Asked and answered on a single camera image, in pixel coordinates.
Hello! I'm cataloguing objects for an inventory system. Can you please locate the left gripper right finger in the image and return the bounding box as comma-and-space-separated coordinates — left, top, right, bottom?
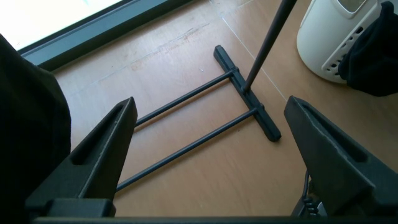
284, 95, 398, 218

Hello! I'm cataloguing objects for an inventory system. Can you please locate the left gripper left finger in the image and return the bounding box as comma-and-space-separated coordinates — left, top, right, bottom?
24, 96, 138, 218

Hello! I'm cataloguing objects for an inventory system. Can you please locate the black garment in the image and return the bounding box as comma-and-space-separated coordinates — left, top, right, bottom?
0, 34, 72, 218
338, 1, 398, 97

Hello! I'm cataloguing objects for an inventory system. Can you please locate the black clothes rack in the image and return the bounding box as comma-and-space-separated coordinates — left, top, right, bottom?
116, 0, 299, 192

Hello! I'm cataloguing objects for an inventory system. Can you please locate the white laundry basket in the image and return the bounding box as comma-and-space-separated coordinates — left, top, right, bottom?
296, 0, 384, 84

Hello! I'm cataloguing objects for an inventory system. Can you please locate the window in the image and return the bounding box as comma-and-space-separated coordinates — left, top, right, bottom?
0, 0, 193, 72

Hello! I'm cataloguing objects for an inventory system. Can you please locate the black cable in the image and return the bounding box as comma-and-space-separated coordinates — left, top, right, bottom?
300, 170, 321, 217

